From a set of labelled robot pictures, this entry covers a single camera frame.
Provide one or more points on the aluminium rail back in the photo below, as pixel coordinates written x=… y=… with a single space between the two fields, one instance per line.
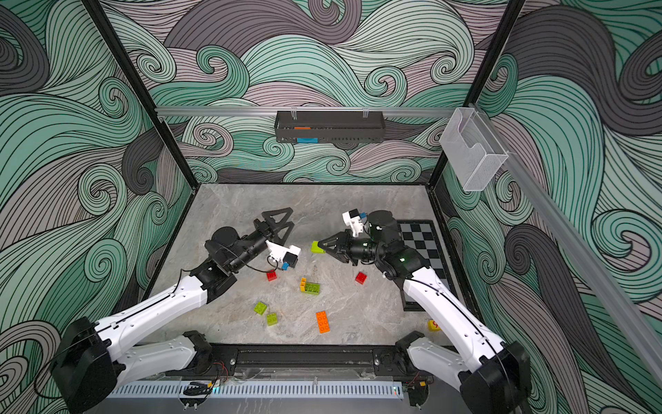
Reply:
x=271 y=111

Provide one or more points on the black corner post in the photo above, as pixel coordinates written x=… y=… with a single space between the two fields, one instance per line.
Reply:
x=494 y=48
x=113 y=42

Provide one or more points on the white slotted cable duct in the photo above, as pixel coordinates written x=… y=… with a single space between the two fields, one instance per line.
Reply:
x=382 y=390

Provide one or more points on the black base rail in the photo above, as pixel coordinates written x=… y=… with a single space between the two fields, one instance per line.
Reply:
x=231 y=359

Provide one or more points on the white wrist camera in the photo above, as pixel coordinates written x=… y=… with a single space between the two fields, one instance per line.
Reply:
x=355 y=221
x=282 y=257

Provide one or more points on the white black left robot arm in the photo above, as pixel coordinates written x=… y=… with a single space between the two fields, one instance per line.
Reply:
x=96 y=358

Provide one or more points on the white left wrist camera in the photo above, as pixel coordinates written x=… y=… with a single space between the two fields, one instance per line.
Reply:
x=282 y=257

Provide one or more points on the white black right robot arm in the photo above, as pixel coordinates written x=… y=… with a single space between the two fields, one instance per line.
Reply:
x=491 y=375

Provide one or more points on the black right corner post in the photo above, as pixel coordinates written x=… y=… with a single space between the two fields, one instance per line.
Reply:
x=494 y=48

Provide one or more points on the orange flat lego plate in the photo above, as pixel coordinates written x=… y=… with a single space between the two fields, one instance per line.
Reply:
x=322 y=322

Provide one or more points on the red lego brick right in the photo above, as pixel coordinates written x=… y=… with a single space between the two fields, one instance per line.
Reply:
x=361 y=278

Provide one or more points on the red lego brick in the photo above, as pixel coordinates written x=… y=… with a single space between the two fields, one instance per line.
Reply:
x=271 y=276
x=361 y=278

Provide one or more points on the small green lego brick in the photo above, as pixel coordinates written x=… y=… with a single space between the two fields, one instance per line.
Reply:
x=260 y=308
x=272 y=319

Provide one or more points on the yellow numbered cube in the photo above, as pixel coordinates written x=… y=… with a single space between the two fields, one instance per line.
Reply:
x=433 y=326

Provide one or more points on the red lego brick left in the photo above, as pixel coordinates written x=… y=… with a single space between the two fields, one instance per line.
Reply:
x=271 y=276

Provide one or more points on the green sloped lego brick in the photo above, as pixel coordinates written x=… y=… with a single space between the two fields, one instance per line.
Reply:
x=315 y=249

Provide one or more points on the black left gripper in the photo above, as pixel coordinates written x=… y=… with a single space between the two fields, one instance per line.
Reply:
x=267 y=232

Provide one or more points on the black white chessboard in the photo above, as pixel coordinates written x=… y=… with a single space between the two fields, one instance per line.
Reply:
x=422 y=236

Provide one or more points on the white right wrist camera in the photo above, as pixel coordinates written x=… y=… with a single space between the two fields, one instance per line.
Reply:
x=355 y=221

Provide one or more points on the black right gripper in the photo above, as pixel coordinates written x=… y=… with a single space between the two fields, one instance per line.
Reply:
x=349 y=247

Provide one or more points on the clear plastic wall box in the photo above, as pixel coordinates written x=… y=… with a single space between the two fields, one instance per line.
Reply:
x=471 y=144

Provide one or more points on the long green lego brick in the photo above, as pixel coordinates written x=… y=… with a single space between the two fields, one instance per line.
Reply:
x=311 y=288

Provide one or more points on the black left corner post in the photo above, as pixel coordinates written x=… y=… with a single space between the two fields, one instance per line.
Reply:
x=113 y=42

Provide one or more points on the black wall tray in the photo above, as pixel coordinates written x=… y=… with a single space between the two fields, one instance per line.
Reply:
x=343 y=128

